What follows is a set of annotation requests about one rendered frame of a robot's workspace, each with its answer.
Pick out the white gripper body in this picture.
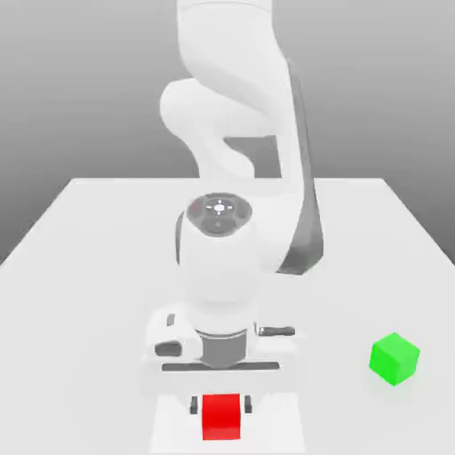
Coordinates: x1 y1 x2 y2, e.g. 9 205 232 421
141 349 304 396

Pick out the small green cube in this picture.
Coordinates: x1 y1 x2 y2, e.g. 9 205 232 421
368 331 421 387

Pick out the small red cube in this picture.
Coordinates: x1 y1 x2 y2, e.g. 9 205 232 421
201 393 243 442

